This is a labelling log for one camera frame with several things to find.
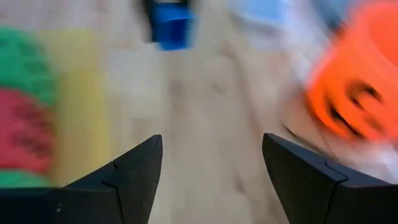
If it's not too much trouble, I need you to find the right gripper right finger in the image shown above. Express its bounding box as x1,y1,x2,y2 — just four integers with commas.
261,133,398,224

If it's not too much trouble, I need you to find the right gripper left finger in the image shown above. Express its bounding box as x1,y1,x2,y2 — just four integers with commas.
0,134,164,224

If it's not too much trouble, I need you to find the green foam die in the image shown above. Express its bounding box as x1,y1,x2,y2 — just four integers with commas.
0,170,52,189
0,26,58,106

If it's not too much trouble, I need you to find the red foam die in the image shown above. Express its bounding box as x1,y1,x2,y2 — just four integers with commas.
0,88,57,175

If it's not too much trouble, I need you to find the blue white card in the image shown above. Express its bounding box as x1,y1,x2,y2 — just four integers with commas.
231,0,290,26

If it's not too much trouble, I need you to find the yellow translucent plastic tray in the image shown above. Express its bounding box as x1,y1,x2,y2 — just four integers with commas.
39,28,113,187

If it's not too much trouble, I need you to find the orange pumpkin bucket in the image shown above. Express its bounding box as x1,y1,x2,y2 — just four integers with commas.
303,0,398,142

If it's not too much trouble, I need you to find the blue toy brick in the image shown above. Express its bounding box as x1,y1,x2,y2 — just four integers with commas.
148,1,196,52

